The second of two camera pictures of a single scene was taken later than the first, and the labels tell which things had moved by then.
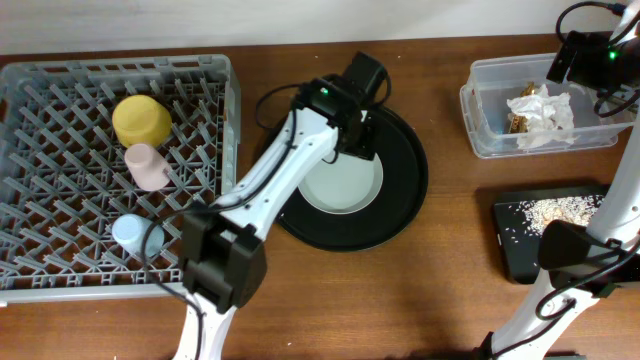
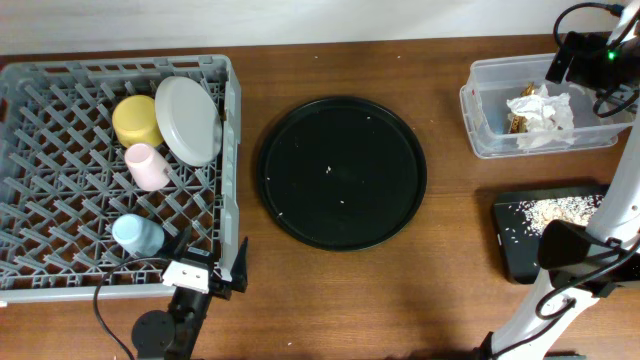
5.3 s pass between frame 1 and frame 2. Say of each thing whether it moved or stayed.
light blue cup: stayed
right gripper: stayed
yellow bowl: stayed
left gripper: moved
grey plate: moved
